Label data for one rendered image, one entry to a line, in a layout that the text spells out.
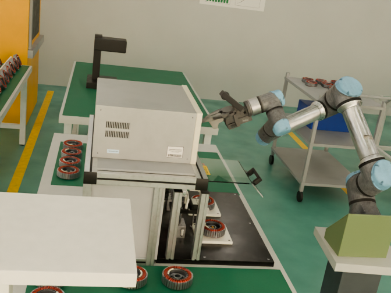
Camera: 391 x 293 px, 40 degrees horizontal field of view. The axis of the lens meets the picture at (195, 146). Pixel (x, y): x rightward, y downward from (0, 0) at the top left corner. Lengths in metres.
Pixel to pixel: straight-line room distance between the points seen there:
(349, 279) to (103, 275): 1.52
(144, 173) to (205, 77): 5.73
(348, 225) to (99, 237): 1.30
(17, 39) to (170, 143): 3.72
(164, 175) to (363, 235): 0.93
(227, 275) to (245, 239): 0.27
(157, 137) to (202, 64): 5.58
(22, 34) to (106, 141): 3.65
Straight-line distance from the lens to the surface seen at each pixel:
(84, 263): 1.20
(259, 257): 2.19
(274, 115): 2.28
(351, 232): 2.36
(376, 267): 2.41
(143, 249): 2.04
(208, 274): 2.06
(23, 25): 5.53
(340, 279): 2.48
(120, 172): 1.89
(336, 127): 5.04
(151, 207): 1.96
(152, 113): 1.96
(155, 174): 1.91
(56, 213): 1.40
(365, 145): 2.42
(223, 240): 2.23
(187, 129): 1.99
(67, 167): 2.77
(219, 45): 7.52
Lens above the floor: 1.85
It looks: 19 degrees down
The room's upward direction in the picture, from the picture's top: 8 degrees clockwise
